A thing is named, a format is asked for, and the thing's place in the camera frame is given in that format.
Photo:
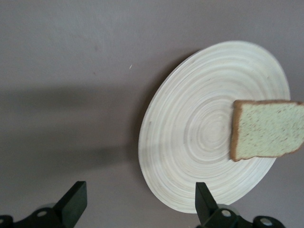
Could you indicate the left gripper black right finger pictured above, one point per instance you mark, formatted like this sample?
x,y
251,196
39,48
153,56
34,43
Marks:
x,y
205,209

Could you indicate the brown table cover sheet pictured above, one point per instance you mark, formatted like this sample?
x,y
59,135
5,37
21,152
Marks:
x,y
59,59

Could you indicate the slice of brown-crust bread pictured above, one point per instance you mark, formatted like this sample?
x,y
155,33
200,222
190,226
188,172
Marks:
x,y
268,130

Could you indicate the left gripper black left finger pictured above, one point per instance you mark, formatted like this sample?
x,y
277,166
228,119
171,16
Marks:
x,y
69,209

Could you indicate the round pale wooden plate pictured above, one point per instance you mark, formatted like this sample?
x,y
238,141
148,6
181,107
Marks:
x,y
190,118

